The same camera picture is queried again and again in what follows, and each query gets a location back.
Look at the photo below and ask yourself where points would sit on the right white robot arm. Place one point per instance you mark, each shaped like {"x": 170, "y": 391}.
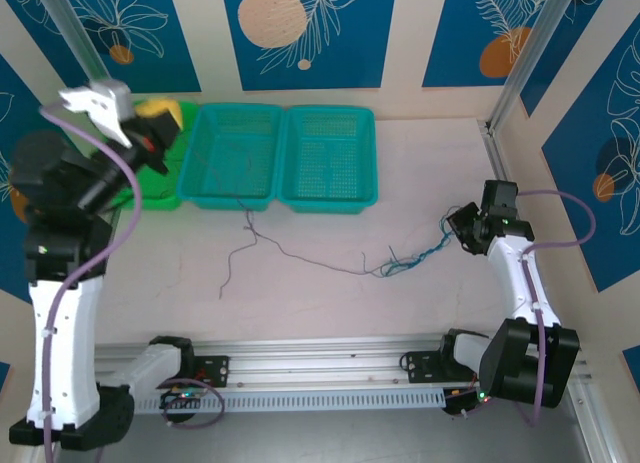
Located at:
{"x": 520, "y": 283}

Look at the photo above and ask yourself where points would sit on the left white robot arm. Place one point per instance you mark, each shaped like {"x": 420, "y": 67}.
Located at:
{"x": 62, "y": 343}

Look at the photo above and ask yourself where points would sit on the green plastic mesh basket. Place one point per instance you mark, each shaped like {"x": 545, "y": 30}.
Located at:
{"x": 150, "y": 203}

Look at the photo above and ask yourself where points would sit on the teal plastic mesh basket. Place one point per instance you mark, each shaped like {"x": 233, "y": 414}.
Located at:
{"x": 225, "y": 199}
{"x": 327, "y": 203}

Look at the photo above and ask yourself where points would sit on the small controller board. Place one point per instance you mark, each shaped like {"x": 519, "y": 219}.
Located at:
{"x": 465, "y": 400}
{"x": 180, "y": 398}

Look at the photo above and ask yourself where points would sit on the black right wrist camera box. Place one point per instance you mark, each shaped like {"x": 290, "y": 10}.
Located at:
{"x": 500, "y": 195}

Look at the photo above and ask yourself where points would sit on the blue floral wall panel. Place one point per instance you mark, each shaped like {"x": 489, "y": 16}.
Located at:
{"x": 35, "y": 48}
{"x": 10, "y": 258}
{"x": 575, "y": 263}
{"x": 565, "y": 58}
{"x": 350, "y": 43}
{"x": 165, "y": 58}
{"x": 460, "y": 33}

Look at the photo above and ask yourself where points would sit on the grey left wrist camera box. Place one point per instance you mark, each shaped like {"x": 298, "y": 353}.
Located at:
{"x": 100, "y": 105}

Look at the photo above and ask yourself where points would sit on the aluminium frame post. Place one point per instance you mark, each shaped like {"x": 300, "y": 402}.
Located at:
{"x": 535, "y": 48}
{"x": 75, "y": 33}

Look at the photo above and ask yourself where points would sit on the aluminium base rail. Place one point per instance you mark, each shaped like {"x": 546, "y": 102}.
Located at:
{"x": 310, "y": 363}

